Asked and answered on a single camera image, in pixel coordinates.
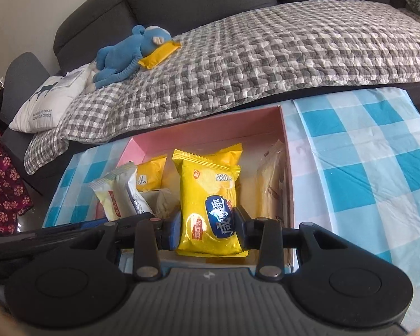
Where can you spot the yellow chip packet blue label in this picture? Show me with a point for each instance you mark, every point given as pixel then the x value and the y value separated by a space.
pixel 203 196

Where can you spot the dark grey sofa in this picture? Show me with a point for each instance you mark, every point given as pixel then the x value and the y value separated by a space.
pixel 196 0

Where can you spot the clear packet with cream cake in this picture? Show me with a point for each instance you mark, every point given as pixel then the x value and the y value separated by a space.
pixel 269 182

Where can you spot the grey checked quilted blanket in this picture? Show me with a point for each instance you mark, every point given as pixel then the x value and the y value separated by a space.
pixel 266 59

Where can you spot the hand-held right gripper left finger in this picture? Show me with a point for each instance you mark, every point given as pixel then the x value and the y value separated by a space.
pixel 173 229

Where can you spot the yellow packet beside plush toy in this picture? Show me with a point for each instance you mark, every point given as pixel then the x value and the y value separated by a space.
pixel 159 55

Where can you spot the white printed pillow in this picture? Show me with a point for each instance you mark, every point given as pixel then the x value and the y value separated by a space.
pixel 45 105

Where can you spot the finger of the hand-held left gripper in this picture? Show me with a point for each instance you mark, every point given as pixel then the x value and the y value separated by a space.
pixel 126 222

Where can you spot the pink-lined cardboard box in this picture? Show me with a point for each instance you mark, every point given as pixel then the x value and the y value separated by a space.
pixel 210 126

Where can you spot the dark red floral cloth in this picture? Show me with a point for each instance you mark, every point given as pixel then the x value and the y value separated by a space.
pixel 3 182

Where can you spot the white snack packet grey print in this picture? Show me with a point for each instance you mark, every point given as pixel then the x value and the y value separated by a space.
pixel 112 196

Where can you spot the blue plush toy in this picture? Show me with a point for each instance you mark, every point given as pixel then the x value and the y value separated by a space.
pixel 126 56

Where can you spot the small golden yellow snack packet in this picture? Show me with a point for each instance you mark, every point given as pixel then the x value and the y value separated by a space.
pixel 150 176

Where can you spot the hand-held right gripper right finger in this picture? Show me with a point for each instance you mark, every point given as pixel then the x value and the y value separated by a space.
pixel 239 224

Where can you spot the blue checked tablecloth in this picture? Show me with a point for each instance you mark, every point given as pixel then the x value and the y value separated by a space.
pixel 371 147

